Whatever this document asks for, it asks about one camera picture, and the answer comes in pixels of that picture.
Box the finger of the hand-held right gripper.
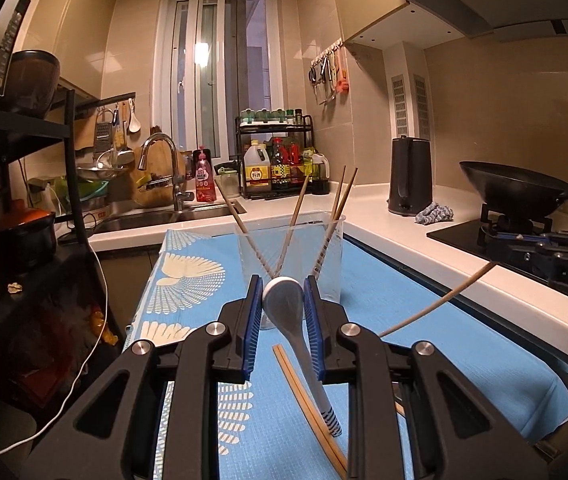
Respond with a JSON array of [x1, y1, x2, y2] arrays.
[[486, 244, 568, 284], [478, 229, 568, 253]]

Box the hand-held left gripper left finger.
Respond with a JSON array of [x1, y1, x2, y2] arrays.
[[18, 274, 265, 480]]

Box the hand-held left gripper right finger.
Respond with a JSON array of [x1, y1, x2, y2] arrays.
[[304, 274, 550, 480]]

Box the white ceramic spoon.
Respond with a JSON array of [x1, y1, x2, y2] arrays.
[[262, 276, 343, 437]]

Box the wooden chopsticks bundle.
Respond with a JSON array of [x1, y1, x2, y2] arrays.
[[277, 344, 349, 477]]

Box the clear plastic utensil holder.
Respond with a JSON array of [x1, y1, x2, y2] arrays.
[[234, 212, 347, 331]]

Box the black wok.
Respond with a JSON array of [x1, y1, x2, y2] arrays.
[[459, 160, 568, 211]]

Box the blue white patterned mat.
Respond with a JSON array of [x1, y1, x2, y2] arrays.
[[122, 227, 568, 480]]

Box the grey checked dish rag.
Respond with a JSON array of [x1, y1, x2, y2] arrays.
[[414, 202, 456, 225]]

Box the black electric kettle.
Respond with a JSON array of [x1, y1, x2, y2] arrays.
[[388, 135, 435, 218]]

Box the green lid container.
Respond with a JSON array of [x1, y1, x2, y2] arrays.
[[215, 162, 242, 198]]

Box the red dish soap pouch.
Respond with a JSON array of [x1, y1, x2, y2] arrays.
[[193, 147, 216, 203]]

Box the white jug yellow label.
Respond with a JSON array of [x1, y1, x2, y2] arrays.
[[243, 142, 271, 191]]

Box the dark sauce bottle red cap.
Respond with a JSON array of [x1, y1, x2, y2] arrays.
[[270, 137, 287, 191]]

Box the steel kitchen sink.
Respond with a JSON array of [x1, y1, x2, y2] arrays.
[[88, 199, 247, 236]]

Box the steel kitchen faucet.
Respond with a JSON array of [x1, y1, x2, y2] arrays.
[[137, 133, 189, 212]]

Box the red label sauce bottle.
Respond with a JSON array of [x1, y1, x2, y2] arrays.
[[288, 142, 305, 186]]

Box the wooden cutting board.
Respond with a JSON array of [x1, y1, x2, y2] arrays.
[[128, 137, 187, 208]]

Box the dark red cloth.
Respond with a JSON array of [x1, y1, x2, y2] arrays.
[[14, 290, 124, 411]]

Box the row of spice jars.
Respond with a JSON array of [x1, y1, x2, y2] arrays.
[[240, 107, 305, 126]]

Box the green plastic basin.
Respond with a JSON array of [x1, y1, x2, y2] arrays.
[[66, 177, 112, 201]]

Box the metal bowl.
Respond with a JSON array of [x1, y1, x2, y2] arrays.
[[76, 150, 134, 181]]

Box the metal grater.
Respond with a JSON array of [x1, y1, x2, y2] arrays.
[[92, 109, 117, 158]]

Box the black pot orange lid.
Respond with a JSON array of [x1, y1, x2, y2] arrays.
[[0, 200, 58, 276]]

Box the black metal shelf unit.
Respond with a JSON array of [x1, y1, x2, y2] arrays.
[[0, 80, 114, 480]]

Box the white framed window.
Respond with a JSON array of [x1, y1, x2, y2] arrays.
[[156, 0, 285, 161]]

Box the brown ceramic jar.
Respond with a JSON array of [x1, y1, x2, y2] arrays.
[[4, 50, 60, 120]]

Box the white wall vent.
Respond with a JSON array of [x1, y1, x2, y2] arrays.
[[412, 74, 430, 138], [391, 74, 409, 136]]

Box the white cable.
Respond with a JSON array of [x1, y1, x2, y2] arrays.
[[0, 182, 112, 456]]

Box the black wire spice rack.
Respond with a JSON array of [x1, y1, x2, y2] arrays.
[[235, 114, 315, 198]]

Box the wooden wall cabinet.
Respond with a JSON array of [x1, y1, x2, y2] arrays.
[[344, 2, 467, 46]]

